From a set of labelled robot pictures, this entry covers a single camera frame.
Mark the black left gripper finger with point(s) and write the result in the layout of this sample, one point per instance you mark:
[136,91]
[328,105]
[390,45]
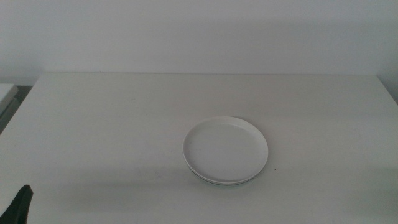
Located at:
[18,208]

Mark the grey shallow bowl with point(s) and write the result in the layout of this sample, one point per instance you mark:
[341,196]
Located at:
[224,183]

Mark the white shallow bowl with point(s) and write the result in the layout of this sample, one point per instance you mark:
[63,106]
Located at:
[225,149]

